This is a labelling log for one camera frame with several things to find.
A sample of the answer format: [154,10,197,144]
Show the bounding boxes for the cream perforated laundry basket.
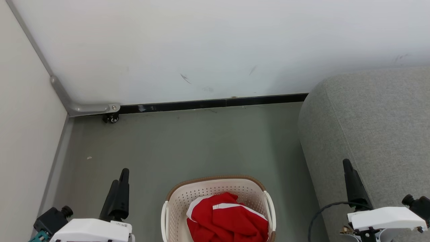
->
[161,175,276,242]

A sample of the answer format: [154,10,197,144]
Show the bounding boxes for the red garment with white stripes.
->
[186,192,269,242]

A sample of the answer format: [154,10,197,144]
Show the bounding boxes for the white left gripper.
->
[50,168,135,242]

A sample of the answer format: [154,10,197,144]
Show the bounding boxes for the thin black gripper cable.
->
[308,201,370,242]

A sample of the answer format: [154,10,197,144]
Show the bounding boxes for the grey metal corner bracket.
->
[6,0,121,117]

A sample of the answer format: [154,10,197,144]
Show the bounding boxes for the grey fabric sofa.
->
[297,66,430,242]

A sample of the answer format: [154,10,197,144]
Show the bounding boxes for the black baseboard strip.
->
[119,93,309,115]

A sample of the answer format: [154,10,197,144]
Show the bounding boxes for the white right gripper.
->
[342,159,428,242]

